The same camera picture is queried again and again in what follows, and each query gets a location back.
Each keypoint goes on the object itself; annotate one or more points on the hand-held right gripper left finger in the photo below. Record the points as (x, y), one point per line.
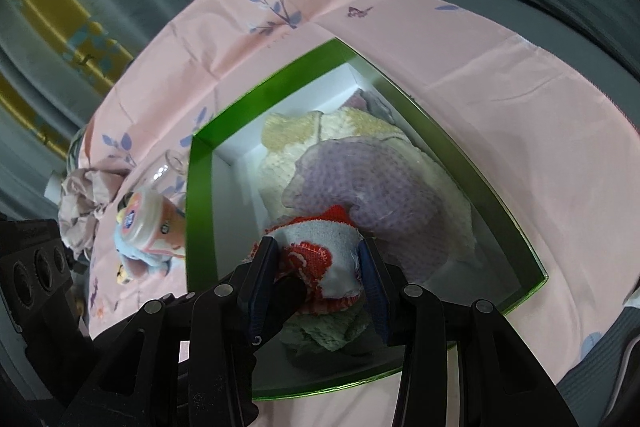
(260, 279)

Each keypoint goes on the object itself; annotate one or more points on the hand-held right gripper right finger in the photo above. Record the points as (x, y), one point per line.
(374, 292)

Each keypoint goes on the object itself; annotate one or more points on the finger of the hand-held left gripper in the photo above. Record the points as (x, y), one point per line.
(291, 299)

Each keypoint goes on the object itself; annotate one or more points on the red and white sock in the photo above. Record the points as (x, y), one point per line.
(325, 237)

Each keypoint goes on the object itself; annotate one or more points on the purple dotted cloth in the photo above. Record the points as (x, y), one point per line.
(350, 187)

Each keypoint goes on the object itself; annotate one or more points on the green box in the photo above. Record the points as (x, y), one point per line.
(200, 187)

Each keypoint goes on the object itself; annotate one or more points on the light green cloth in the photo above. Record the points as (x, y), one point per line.
(320, 332)

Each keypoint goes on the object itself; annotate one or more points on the crumpled pale pink cloth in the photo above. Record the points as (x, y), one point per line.
(82, 202)

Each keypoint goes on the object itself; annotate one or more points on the white cup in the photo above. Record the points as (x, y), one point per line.
(52, 185)

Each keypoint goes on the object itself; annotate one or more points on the orange bottle with white cap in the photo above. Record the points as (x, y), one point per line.
(147, 219)

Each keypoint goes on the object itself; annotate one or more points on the grey patterned cloth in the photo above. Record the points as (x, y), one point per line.
(77, 149)

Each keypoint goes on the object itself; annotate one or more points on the clear glass bottle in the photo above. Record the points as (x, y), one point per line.
(167, 172)

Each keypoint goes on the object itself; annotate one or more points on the pink floral bed sheet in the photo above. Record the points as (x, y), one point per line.
(450, 72)

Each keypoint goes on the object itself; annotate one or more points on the yellow patterned curtain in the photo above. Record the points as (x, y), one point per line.
(55, 22)

